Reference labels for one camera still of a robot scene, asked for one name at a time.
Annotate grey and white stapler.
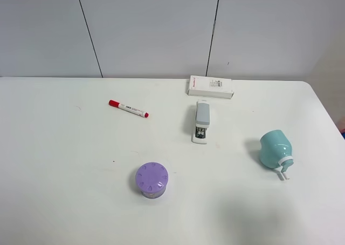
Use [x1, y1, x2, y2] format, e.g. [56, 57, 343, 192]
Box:
[192, 100, 210, 144]

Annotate white staples box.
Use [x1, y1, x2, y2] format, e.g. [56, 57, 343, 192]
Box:
[187, 76, 234, 99]

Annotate red and white marker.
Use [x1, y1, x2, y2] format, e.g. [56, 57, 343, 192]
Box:
[108, 100, 149, 118]

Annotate purple round container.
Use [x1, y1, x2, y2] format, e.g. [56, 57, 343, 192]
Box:
[135, 162, 169, 199]

